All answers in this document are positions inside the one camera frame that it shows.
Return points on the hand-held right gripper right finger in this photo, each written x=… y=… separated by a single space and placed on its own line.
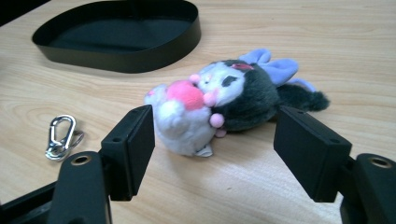
x=311 y=152

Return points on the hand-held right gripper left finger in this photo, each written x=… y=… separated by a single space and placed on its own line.
x=129 y=155

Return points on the silver carabiner clip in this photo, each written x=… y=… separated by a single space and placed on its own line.
x=62 y=137

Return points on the black hook stand with tray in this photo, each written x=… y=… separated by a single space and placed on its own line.
x=124 y=34

